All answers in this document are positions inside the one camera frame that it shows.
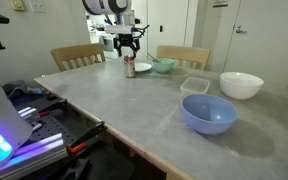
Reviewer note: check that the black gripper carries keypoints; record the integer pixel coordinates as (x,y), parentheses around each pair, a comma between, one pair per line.
(127,38)

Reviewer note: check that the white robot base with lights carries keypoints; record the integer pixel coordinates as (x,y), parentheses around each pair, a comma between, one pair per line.
(0,126)

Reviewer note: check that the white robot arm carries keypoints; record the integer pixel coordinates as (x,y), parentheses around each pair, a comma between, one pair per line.
(107,6)

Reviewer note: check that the red and white soda can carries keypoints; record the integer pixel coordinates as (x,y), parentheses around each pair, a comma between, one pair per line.
(129,67)

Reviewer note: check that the white round plate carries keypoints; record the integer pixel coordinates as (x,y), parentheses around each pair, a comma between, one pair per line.
(143,67)

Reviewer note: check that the metal spoon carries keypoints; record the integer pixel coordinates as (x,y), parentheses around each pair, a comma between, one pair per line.
(152,58)

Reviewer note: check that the teal bowl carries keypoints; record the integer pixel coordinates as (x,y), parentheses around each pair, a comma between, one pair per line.
(163,66)

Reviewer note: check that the wooden slat-back chair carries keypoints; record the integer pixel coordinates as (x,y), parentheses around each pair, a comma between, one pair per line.
(184,53)
(79,51)

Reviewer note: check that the white door with black latch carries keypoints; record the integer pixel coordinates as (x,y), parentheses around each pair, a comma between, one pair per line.
(170,23)

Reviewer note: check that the clear plastic food container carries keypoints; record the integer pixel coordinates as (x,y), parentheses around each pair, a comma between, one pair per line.
(194,86)

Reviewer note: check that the small blue object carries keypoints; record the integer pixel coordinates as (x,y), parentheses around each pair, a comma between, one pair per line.
(37,90)

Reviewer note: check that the blue bowl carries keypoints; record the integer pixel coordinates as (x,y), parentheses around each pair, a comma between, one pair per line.
(209,115)

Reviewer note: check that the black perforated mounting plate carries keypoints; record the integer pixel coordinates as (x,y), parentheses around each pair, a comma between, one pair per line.
(54,128)

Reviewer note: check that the dark grey cloth bag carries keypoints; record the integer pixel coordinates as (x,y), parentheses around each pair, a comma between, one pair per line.
(15,88)

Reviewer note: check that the white bowl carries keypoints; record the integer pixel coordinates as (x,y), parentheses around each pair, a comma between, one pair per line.
(241,86)

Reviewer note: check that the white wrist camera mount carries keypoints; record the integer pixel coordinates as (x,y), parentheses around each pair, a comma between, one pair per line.
(118,29)

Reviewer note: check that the white light switch plate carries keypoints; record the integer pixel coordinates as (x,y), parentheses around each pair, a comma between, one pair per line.
(37,5)

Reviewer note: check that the beige wall thermostat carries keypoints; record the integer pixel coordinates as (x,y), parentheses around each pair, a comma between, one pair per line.
(17,4)

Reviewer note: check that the aluminium extrusion rail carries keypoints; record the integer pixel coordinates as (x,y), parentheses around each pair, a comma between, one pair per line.
(27,112)
(34,155)

